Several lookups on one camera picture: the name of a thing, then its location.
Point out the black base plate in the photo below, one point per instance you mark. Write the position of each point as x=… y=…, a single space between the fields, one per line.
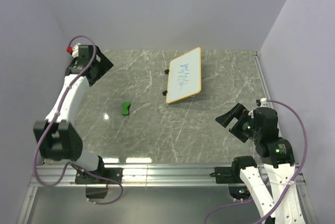
x=108 y=175
x=225 y=175

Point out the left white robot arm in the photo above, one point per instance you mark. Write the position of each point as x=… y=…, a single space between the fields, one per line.
x=56 y=136

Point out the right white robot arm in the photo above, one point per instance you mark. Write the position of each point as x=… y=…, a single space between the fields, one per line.
x=276 y=198

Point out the orange framed whiteboard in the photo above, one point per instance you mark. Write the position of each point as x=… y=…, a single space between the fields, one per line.
x=185 y=76

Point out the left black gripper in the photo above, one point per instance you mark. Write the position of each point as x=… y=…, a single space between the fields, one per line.
x=104 y=64

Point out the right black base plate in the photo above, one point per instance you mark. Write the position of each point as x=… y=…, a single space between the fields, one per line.
x=225 y=175

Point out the green whiteboard eraser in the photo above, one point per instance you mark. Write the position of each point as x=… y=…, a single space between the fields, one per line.
x=125 y=108

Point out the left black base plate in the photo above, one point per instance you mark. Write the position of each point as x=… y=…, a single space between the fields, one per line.
x=108 y=175

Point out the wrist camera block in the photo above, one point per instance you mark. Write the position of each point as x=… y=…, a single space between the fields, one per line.
x=81 y=54
x=266 y=120

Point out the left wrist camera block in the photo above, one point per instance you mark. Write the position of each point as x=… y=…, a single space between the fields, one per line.
x=81 y=54

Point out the black whiteboard stand feet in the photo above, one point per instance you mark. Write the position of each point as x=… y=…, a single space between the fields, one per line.
x=166 y=72

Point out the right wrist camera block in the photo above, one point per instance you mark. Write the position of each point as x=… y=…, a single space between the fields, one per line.
x=266 y=120

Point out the aluminium mounting rail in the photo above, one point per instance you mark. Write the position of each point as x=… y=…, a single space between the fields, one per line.
x=142 y=175

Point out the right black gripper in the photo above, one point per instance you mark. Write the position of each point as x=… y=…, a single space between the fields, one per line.
x=238 y=110

